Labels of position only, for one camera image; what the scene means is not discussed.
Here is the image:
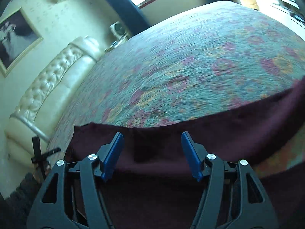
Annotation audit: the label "dark maroon pants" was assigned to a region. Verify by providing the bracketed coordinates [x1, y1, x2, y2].
[64, 80, 304, 228]

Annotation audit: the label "floral bedspread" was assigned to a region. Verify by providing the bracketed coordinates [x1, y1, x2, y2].
[49, 1, 304, 178]

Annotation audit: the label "cream tufted headboard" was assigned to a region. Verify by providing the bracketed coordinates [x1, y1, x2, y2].
[5, 36, 104, 167]

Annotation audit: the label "framed wedding photo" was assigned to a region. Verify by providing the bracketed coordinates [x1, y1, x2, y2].
[1, 7, 43, 77]

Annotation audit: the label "white fan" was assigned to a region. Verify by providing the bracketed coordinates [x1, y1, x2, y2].
[109, 21, 129, 39]

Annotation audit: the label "dark blue curtain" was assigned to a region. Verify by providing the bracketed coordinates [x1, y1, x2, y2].
[106, 0, 151, 36]

